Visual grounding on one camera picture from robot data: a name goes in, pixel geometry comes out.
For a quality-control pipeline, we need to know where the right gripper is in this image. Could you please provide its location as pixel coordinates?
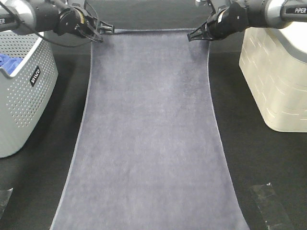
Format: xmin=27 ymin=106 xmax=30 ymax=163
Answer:
xmin=187 ymin=4 xmax=248 ymax=41

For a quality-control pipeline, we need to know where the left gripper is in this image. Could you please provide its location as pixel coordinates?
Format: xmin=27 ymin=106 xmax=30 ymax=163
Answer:
xmin=54 ymin=5 xmax=115 ymax=38

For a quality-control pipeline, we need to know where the grey towel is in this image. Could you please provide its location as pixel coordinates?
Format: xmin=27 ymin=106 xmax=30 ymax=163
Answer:
xmin=51 ymin=30 xmax=248 ymax=230

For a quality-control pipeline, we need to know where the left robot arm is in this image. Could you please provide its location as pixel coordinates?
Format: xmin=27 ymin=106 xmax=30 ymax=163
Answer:
xmin=0 ymin=0 xmax=115 ymax=42

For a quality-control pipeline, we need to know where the blue towel in basket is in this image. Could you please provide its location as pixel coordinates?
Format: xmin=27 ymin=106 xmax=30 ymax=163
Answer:
xmin=0 ymin=54 xmax=23 ymax=75

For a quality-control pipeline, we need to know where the white woven-pattern basket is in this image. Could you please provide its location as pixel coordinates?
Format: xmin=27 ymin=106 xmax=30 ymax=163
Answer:
xmin=239 ymin=22 xmax=307 ymax=132

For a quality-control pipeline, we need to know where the grey perforated laundry basket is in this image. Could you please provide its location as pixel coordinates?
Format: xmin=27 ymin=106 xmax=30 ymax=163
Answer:
xmin=0 ymin=31 xmax=58 ymax=158

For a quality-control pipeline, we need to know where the black table mat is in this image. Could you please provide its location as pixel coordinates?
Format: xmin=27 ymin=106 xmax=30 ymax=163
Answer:
xmin=0 ymin=0 xmax=307 ymax=230

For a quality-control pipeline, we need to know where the left clear tape strip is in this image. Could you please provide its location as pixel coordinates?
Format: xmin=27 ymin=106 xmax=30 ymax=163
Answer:
xmin=0 ymin=188 xmax=13 ymax=218

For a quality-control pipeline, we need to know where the clear tape strip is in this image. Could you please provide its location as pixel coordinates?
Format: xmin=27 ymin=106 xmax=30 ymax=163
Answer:
xmin=0 ymin=188 xmax=13 ymax=218
xmin=249 ymin=183 xmax=294 ymax=230

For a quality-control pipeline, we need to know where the right clear tape strip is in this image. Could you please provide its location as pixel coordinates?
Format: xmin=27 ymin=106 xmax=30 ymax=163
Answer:
xmin=249 ymin=183 xmax=294 ymax=230

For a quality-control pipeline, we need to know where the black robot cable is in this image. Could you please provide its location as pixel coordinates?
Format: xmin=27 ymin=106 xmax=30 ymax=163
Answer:
xmin=0 ymin=0 xmax=104 ymax=48

